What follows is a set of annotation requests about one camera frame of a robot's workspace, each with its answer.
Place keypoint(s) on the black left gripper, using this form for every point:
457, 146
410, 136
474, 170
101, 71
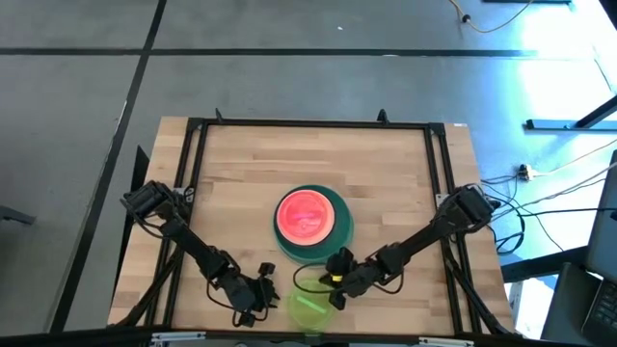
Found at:
241, 291

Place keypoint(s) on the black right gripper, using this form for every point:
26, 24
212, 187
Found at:
361, 279

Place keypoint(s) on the clear green plastic plate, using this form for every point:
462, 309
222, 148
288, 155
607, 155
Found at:
308, 313

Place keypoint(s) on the dark green plastic plate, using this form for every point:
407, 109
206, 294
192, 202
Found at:
344, 217

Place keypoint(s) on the clear red plastic plate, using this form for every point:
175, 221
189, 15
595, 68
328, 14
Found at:
306, 217

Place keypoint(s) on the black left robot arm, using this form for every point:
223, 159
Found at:
193, 243

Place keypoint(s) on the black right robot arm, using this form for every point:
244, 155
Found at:
424, 236

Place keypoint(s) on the black stand leg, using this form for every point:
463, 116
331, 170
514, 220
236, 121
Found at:
540, 264

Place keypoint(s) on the white power strip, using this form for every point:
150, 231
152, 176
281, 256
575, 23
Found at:
525, 171

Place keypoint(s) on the black floor stand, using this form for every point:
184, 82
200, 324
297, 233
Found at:
554, 124

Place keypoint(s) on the grey laptop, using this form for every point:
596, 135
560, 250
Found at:
605, 231

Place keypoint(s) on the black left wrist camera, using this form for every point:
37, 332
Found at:
266, 269

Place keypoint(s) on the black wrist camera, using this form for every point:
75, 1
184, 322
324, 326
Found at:
266, 269
341, 262

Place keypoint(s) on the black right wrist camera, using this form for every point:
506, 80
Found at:
341, 262

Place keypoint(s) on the black table frame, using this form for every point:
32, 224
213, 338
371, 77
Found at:
313, 124

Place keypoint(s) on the black camera mount rail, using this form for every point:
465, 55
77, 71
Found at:
96, 337

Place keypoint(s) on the grey floor bracket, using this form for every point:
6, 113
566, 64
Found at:
17, 215

